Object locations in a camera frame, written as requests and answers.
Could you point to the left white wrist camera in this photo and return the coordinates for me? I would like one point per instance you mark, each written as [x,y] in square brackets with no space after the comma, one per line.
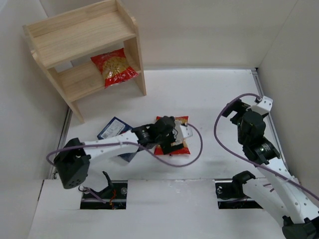
[182,130]

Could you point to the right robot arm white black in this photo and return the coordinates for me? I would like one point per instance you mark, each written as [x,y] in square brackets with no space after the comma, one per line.
[286,202]

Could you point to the right aluminium table rail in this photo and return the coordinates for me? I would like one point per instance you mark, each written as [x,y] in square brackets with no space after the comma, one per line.
[270,122]

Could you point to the wooden two-tier shelf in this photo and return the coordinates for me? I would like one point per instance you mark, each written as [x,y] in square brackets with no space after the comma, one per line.
[78,33]

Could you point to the red pasta bag label side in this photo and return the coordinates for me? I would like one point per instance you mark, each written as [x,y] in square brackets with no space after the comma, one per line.
[184,149]

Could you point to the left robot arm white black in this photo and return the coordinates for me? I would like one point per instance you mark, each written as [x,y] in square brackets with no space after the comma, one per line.
[82,163]

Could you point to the red pasta bag front side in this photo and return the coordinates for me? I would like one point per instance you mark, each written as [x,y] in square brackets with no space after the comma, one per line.
[114,67]

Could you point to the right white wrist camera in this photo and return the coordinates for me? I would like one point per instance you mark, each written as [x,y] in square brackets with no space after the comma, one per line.
[262,107]

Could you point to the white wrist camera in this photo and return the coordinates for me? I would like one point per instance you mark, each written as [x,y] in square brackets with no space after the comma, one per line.
[182,130]
[262,107]

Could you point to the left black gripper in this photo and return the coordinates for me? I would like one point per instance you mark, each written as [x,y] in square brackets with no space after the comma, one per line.
[170,144]

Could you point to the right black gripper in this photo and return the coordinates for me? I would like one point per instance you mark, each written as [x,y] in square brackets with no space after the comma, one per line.
[233,108]

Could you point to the blue pasta box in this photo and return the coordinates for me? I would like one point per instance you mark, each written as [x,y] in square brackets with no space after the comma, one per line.
[114,128]

